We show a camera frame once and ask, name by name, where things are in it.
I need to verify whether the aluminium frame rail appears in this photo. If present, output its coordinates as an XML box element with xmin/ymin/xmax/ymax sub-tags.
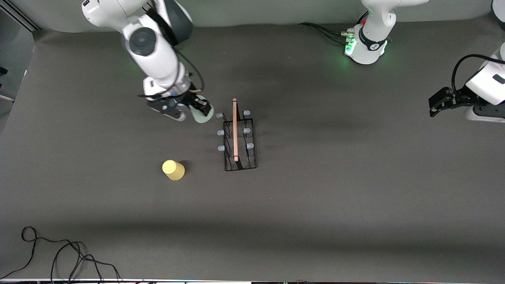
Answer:
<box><xmin>0</xmin><ymin>0</ymin><xmax>41</xmax><ymax>32</ymax></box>

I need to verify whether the pale green plastic cup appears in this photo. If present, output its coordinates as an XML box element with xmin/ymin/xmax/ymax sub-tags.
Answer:
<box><xmin>189</xmin><ymin>95</ymin><xmax>215</xmax><ymax>124</ymax></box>

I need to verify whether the dark grey table mat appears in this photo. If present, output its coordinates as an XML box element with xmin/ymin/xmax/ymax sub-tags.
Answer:
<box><xmin>0</xmin><ymin>14</ymin><xmax>505</xmax><ymax>281</ymax></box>

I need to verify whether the loose black cable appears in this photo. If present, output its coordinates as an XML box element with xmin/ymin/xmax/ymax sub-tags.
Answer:
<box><xmin>0</xmin><ymin>226</ymin><xmax>121</xmax><ymax>282</ymax></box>

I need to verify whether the black wire cup holder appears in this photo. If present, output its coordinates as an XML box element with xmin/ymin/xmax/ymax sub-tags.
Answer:
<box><xmin>216</xmin><ymin>98</ymin><xmax>258</xmax><ymax>172</ymax></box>

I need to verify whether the left arm base cable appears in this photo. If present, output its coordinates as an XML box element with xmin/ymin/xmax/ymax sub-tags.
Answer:
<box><xmin>298</xmin><ymin>22</ymin><xmax>354</xmax><ymax>44</ymax></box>

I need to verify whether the yellow plastic cup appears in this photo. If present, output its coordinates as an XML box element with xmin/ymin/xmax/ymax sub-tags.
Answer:
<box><xmin>162</xmin><ymin>159</ymin><xmax>185</xmax><ymax>181</ymax></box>

